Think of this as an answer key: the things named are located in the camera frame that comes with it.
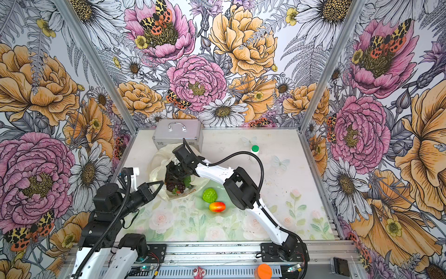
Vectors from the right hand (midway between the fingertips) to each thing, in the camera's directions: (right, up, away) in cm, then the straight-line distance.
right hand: (162, 180), depth 86 cm
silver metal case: (+1, +25, +14) cm, 29 cm away
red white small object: (+21, -31, -20) cm, 42 cm away
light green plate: (+29, -10, +6) cm, 31 cm away
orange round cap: (+45, -28, -23) cm, 58 cm away
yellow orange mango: (+27, -12, -3) cm, 30 cm away
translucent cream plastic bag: (-1, +10, -1) cm, 11 cm away
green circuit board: (+60, -32, -15) cm, 70 cm away
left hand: (+7, 0, -16) cm, 18 cm away
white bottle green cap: (+47, +15, +13) cm, 51 cm away
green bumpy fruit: (+23, -7, -1) cm, 24 cm away
